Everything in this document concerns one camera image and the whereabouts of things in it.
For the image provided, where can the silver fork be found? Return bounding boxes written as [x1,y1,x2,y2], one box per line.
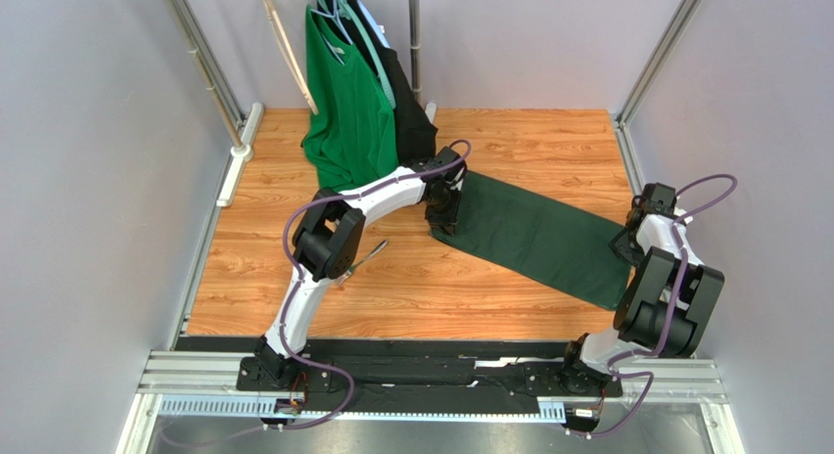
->
[335,239,390,287]

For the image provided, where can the white corner pole bracket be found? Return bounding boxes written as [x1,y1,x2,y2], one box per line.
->
[215,102,265,207]

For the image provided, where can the dark green cloth napkin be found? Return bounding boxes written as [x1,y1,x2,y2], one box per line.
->
[432,171,630,310]

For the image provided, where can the metal rack pole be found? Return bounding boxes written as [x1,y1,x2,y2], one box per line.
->
[408,0,423,105]

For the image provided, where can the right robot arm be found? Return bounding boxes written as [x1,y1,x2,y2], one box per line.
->
[558,183,724,394]

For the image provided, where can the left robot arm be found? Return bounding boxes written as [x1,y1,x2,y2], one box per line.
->
[237,146,467,391]

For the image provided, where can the teal clothes hanger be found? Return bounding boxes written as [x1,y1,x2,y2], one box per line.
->
[313,0,397,110]

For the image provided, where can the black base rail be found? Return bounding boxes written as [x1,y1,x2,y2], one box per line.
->
[174,337,624,417]

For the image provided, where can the green t-shirt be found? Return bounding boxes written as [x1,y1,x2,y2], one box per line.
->
[301,8,399,192]

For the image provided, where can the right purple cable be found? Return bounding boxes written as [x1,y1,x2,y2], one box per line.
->
[563,173,739,439]

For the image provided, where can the black t-shirt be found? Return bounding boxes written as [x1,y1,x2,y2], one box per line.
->
[360,2,438,165]

